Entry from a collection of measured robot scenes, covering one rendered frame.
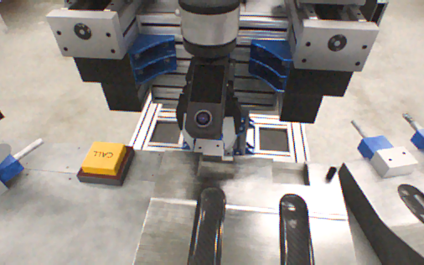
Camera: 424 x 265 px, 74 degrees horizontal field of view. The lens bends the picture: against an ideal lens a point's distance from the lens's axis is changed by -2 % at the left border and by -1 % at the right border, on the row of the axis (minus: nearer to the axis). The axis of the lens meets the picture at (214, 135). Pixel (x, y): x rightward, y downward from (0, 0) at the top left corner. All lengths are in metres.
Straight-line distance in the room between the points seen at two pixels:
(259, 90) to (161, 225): 0.53
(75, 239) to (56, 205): 0.08
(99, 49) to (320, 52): 0.45
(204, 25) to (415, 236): 0.38
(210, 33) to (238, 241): 0.25
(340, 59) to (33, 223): 0.62
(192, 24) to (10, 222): 0.42
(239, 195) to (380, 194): 0.22
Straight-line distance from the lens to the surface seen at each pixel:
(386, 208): 0.49
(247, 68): 0.75
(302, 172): 0.46
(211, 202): 0.39
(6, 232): 0.57
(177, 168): 0.42
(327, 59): 0.61
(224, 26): 0.35
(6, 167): 0.60
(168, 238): 0.37
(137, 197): 0.51
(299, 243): 0.39
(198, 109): 0.35
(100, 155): 0.54
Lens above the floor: 1.22
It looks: 46 degrees down
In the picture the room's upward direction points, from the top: straight up
